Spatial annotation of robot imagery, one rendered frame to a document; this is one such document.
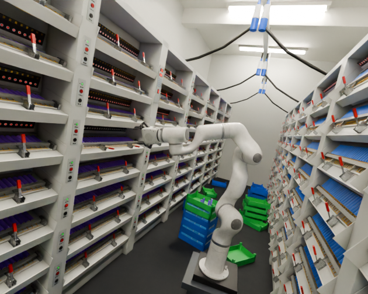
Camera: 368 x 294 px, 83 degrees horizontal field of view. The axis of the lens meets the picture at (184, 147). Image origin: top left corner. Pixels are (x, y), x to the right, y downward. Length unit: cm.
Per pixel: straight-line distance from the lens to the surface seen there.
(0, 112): 95
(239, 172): 127
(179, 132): 109
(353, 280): 85
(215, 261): 143
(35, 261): 138
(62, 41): 118
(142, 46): 178
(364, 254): 81
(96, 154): 126
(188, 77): 231
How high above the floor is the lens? 119
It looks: 7 degrees down
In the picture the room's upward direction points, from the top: 11 degrees clockwise
